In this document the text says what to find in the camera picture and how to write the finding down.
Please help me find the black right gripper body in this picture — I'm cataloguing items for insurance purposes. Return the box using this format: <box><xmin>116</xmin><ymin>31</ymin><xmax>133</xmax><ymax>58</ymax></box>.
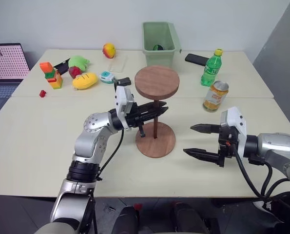
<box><xmin>217</xmin><ymin>126</ymin><xmax>238</xmax><ymax>168</ymax></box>

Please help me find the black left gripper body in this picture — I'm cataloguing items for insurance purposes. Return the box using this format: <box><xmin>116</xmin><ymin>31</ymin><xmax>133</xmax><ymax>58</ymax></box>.
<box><xmin>124</xmin><ymin>101</ymin><xmax>146</xmax><ymax>138</ymax></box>

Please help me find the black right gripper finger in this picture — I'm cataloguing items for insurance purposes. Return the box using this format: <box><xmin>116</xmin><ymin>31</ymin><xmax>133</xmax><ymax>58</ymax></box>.
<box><xmin>183</xmin><ymin>147</ymin><xmax>220</xmax><ymax>165</ymax></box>
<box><xmin>190</xmin><ymin>123</ymin><xmax>221</xmax><ymax>135</ymax></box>

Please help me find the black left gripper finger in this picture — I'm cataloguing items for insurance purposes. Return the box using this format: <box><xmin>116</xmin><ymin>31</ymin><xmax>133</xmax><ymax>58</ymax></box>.
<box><xmin>134</xmin><ymin>106</ymin><xmax>170</xmax><ymax>123</ymax></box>
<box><xmin>136</xmin><ymin>100</ymin><xmax>169</xmax><ymax>115</ymax></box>

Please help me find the wooden pole with round top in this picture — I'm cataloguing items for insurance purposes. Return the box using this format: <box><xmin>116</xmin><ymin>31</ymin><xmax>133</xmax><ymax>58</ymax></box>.
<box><xmin>134</xmin><ymin>65</ymin><xmax>180</xmax><ymax>140</ymax></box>

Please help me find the round wooden base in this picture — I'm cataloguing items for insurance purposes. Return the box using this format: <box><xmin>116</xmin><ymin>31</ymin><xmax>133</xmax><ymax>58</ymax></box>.
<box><xmin>135</xmin><ymin>121</ymin><xmax>176</xmax><ymax>158</ymax></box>

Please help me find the orange drink can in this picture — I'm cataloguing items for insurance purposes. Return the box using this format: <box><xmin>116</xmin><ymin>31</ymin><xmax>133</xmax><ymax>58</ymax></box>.
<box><xmin>202</xmin><ymin>80</ymin><xmax>230</xmax><ymax>113</ymax></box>

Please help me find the teal white gadget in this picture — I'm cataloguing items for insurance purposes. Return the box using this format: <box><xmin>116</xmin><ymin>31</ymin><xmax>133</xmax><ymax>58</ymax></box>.
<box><xmin>98</xmin><ymin>70</ymin><xmax>115</xmax><ymax>85</ymax></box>

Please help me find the green plastic bin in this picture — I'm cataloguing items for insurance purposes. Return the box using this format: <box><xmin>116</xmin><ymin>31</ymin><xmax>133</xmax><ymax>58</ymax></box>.
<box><xmin>141</xmin><ymin>21</ymin><xmax>182</xmax><ymax>69</ymax></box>

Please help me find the clear plastic case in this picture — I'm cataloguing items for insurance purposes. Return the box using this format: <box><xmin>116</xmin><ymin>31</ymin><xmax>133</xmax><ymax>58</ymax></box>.
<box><xmin>107</xmin><ymin>55</ymin><xmax>129</xmax><ymax>73</ymax></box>

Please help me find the yellow plush toy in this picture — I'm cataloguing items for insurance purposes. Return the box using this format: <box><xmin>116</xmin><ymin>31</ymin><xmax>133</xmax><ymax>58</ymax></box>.
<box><xmin>72</xmin><ymin>72</ymin><xmax>98</xmax><ymax>90</ymax></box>

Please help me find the green soda bottle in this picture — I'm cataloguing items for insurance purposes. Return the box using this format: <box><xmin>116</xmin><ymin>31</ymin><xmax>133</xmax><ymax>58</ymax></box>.
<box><xmin>200</xmin><ymin>48</ymin><xmax>224</xmax><ymax>87</ymax></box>

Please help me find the black phone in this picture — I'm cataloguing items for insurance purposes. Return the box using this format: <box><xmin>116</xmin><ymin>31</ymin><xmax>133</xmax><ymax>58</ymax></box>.
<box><xmin>185</xmin><ymin>53</ymin><xmax>209</xmax><ymax>66</ymax></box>

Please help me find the dark rounded shape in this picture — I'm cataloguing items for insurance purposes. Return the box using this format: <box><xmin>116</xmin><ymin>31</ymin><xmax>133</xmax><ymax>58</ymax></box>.
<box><xmin>110</xmin><ymin>205</ymin><xmax>140</xmax><ymax>234</ymax></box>
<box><xmin>171</xmin><ymin>201</ymin><xmax>210</xmax><ymax>234</ymax></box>

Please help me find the yellow red toy fruit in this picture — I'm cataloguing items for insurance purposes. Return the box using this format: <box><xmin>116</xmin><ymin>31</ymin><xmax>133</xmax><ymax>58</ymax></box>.
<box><xmin>102</xmin><ymin>42</ymin><xmax>116</xmax><ymax>59</ymax></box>

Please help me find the green plush toy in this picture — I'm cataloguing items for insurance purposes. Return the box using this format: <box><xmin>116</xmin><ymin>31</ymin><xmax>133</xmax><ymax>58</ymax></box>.
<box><xmin>68</xmin><ymin>55</ymin><xmax>92</xmax><ymax>73</ymax></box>

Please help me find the black flat card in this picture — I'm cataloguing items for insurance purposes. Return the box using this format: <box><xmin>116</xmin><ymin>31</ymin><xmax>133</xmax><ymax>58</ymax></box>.
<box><xmin>53</xmin><ymin>58</ymin><xmax>71</xmax><ymax>75</ymax></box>

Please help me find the orange green block tower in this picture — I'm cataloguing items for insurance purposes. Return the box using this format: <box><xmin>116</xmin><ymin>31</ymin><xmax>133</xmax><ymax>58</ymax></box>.
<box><xmin>39</xmin><ymin>61</ymin><xmax>63</xmax><ymax>90</ymax></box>

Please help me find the open laptop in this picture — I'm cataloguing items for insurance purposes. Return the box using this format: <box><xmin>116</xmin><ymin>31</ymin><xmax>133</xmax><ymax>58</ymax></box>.
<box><xmin>0</xmin><ymin>43</ymin><xmax>30</xmax><ymax>115</ymax></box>

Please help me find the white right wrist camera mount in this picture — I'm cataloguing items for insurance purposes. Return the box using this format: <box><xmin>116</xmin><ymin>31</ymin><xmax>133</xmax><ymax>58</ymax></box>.
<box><xmin>219</xmin><ymin>106</ymin><xmax>248</xmax><ymax>160</ymax></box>

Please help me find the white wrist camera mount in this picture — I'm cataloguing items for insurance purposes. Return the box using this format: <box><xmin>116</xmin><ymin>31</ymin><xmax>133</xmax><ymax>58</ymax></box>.
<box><xmin>114</xmin><ymin>85</ymin><xmax>136</xmax><ymax>130</ymax></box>
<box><xmin>219</xmin><ymin>106</ymin><xmax>248</xmax><ymax>160</ymax></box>

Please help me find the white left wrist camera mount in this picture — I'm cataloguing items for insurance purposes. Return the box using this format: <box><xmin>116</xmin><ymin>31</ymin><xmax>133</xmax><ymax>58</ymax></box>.
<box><xmin>114</xmin><ymin>85</ymin><xmax>136</xmax><ymax>130</ymax></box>

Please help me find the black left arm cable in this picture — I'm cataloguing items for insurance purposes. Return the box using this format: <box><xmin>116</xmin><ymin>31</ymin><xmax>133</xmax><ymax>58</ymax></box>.
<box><xmin>96</xmin><ymin>77</ymin><xmax>132</xmax><ymax>181</ymax></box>

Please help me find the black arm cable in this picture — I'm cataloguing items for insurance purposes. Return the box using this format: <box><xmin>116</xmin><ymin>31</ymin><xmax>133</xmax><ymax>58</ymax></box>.
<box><xmin>228</xmin><ymin>142</ymin><xmax>290</xmax><ymax>212</ymax></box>
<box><xmin>96</xmin><ymin>77</ymin><xmax>132</xmax><ymax>181</ymax></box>

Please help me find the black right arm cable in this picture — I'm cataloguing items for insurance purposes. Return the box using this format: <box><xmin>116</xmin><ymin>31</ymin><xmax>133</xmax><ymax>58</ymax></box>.
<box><xmin>228</xmin><ymin>142</ymin><xmax>290</xmax><ymax>212</ymax></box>

